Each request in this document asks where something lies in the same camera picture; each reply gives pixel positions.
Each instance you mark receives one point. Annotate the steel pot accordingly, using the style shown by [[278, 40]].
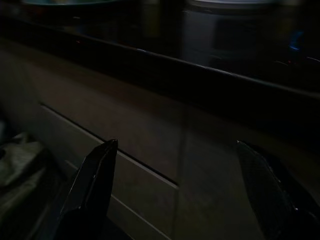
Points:
[[200, 30]]

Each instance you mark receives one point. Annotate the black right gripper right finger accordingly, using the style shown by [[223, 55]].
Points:
[[267, 195]]

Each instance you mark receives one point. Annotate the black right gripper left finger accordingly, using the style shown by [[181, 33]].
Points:
[[95, 180]]

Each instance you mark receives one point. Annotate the green woven sack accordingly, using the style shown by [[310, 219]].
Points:
[[20, 155]]

